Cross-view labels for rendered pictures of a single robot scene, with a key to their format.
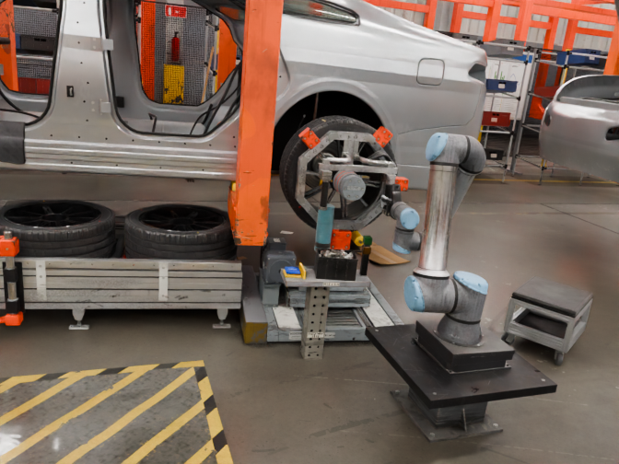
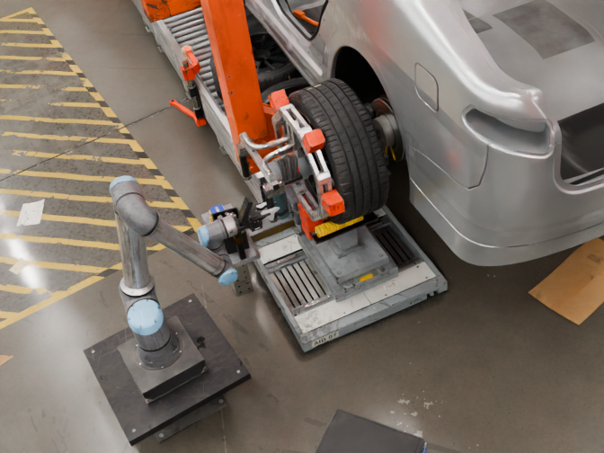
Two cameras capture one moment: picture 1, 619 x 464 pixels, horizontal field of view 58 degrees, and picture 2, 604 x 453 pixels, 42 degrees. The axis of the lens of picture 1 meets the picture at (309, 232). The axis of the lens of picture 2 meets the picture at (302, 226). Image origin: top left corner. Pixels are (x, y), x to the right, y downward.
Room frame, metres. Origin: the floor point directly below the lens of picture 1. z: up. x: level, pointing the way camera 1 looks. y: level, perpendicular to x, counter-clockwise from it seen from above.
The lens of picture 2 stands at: (2.80, -2.99, 3.18)
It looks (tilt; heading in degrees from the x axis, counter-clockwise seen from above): 44 degrees down; 86
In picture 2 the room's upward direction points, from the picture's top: 10 degrees counter-clockwise
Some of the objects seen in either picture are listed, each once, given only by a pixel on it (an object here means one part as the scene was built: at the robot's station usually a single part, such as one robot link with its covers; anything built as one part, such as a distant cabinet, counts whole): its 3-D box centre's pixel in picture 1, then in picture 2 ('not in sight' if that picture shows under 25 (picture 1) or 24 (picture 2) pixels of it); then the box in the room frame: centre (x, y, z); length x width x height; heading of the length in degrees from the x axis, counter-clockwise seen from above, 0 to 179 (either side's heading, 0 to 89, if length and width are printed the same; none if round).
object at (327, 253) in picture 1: (335, 262); (230, 229); (2.64, -0.15, 0.51); 0.20 x 0.14 x 0.13; 95
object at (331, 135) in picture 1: (344, 181); (302, 164); (3.05, -0.17, 0.85); 0.54 x 0.07 x 0.54; 103
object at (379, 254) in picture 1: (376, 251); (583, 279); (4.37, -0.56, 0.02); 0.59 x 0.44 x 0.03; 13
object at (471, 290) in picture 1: (465, 295); (147, 323); (2.22, -0.69, 0.58); 0.17 x 0.15 x 0.18; 102
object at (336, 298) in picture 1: (323, 288); (346, 253); (3.21, -0.12, 0.13); 0.50 x 0.36 x 0.10; 103
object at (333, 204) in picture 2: (398, 183); (332, 203); (3.13, -0.48, 0.85); 0.09 x 0.08 x 0.07; 103
